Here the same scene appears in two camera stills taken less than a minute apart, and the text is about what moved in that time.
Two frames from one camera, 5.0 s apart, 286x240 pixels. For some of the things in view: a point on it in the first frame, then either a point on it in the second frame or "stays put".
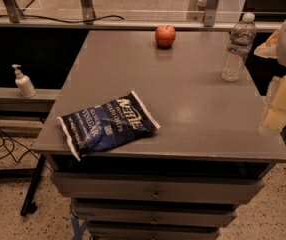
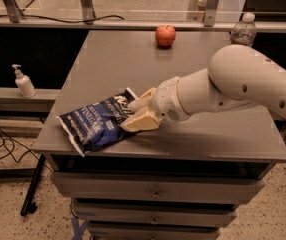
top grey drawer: x=157 y=187 stays put
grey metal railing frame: x=87 y=20 stays put
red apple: x=165 y=36 stays put
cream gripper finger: x=269 y=49 → x=142 y=102
